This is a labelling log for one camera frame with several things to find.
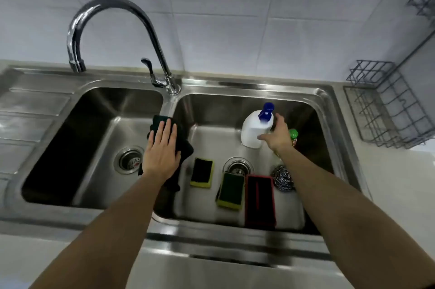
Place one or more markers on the steel wool scourer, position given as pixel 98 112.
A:
pixel 282 178

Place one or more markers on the chrome gooseneck faucet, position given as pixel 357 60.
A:
pixel 102 2

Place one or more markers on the white pump bottle blue cap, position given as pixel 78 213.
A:
pixel 251 132

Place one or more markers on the red black scrubbing pad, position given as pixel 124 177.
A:
pixel 260 204

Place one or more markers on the yellow green scrub sponge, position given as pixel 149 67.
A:
pixel 231 190

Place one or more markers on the steel drain strainer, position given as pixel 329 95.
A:
pixel 129 159
pixel 238 165

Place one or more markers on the person's right hand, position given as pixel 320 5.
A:
pixel 278 139

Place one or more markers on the small yellow black sponge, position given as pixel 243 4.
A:
pixel 201 171

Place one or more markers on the dark green cloth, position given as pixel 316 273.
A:
pixel 183 149

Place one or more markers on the yellow detergent bottle green cap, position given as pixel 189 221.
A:
pixel 293 133

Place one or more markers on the stainless steel double sink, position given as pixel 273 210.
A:
pixel 210 142

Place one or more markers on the person's left forearm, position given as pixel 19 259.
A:
pixel 112 231

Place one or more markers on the person's left hand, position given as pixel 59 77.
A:
pixel 159 159

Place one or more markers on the person's right forearm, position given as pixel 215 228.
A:
pixel 340 217

